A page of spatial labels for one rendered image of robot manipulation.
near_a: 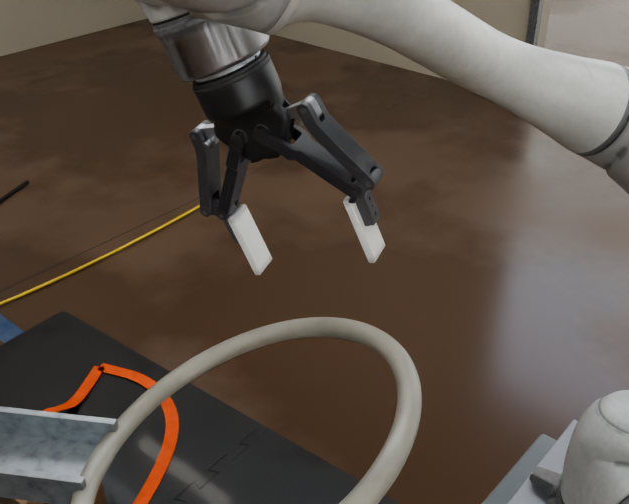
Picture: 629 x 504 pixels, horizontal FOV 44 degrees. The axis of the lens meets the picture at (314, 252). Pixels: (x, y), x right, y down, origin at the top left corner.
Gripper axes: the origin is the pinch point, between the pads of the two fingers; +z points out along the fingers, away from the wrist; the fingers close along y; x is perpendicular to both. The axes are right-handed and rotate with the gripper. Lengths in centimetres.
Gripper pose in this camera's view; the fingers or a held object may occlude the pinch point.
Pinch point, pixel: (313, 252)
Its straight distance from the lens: 77.9
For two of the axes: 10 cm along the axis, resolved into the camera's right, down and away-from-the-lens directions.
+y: -8.3, 1.0, 5.4
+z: 3.8, 8.2, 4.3
